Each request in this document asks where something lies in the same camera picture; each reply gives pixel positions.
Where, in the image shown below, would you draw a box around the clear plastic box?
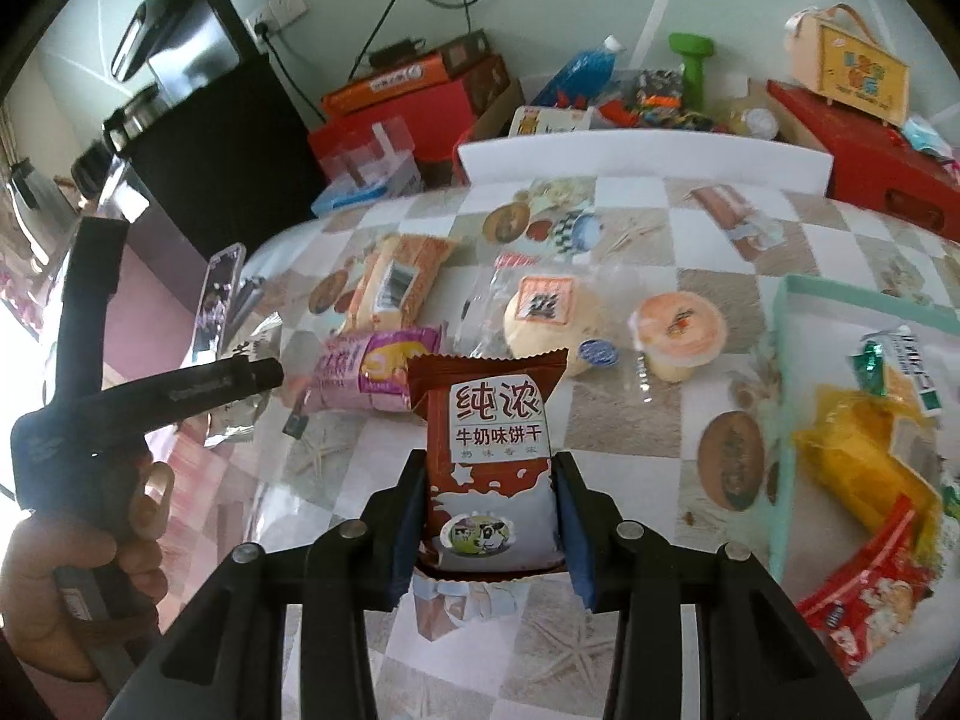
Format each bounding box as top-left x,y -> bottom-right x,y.
309,117 -> 425,218

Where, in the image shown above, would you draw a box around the yellow wooden handbag box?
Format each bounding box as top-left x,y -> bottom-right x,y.
784,4 -> 910,127

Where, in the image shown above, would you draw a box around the white teal-rimmed tray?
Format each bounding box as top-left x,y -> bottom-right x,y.
770,275 -> 958,699

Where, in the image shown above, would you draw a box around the person's left hand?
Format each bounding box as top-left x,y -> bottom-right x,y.
0,460 -> 176,685

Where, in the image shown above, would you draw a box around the large red gift box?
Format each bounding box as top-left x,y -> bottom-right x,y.
766,80 -> 958,242

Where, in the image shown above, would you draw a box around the green dumbbell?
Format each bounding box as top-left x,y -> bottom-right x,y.
669,32 -> 716,112

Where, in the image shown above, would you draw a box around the yellow snack packet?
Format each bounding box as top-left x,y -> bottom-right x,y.
793,385 -> 942,567

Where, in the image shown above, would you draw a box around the white wall socket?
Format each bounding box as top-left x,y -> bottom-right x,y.
245,0 -> 309,39

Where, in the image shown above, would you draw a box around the blue liquid bottle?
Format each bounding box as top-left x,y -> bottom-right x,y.
530,36 -> 623,109

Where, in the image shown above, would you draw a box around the pink swiss roll packet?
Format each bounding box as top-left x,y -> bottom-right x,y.
296,323 -> 446,415

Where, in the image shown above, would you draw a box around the red popcorn snack packet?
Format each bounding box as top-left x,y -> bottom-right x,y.
797,496 -> 932,676

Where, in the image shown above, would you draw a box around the orange jelly cup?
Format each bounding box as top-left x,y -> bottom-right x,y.
630,291 -> 729,383

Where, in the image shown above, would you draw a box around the brown milk biscuit packet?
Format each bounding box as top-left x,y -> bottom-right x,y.
407,349 -> 566,580

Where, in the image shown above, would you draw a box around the orange red stacked boxes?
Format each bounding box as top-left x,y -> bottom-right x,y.
309,29 -> 524,188

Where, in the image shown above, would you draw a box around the orange wafer snack packet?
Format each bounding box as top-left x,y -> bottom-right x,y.
340,232 -> 457,333

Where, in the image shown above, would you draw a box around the green white cracker packet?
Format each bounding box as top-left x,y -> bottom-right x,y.
850,323 -> 942,419

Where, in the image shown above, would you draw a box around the black cabinet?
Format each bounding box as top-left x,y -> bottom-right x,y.
121,55 -> 325,257

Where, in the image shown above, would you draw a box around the black coffee machine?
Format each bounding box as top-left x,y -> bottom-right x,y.
103,0 -> 259,151

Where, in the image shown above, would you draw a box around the smartphone with clear case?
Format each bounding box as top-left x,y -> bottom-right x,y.
189,242 -> 245,366

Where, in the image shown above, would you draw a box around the cardboard box of toys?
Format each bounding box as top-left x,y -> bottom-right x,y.
505,70 -> 779,142

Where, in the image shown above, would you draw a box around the round cake clear packet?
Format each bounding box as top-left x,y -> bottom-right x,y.
454,260 -> 640,379

